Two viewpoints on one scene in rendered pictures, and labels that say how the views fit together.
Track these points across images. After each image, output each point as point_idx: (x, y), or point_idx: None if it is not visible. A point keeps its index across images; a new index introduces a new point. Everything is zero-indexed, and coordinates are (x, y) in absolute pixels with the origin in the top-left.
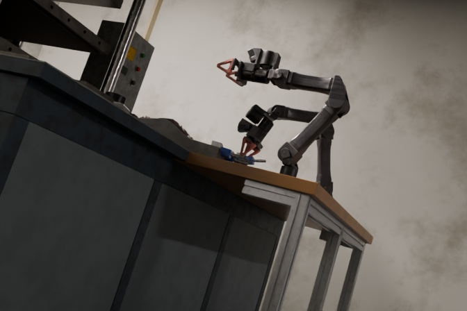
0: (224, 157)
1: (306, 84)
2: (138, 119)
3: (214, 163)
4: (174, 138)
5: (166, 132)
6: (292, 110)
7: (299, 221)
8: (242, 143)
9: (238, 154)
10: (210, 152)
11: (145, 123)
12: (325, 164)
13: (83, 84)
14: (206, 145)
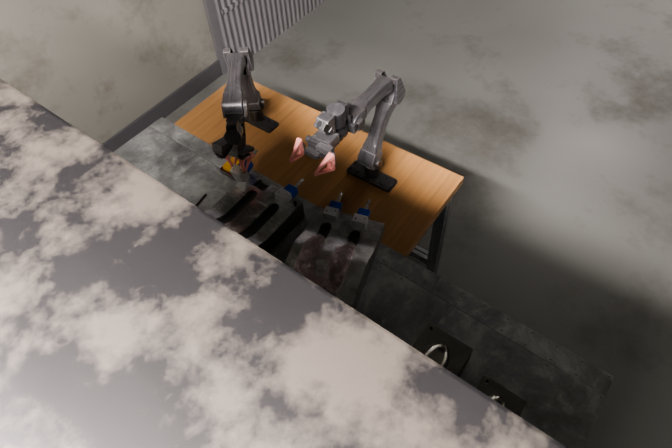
0: (339, 212)
1: (374, 105)
2: (490, 305)
3: (418, 240)
4: (370, 263)
5: (367, 268)
6: (240, 84)
7: (451, 199)
8: (243, 164)
9: (242, 174)
10: (382, 232)
11: (479, 299)
12: (253, 86)
13: (471, 352)
14: (380, 235)
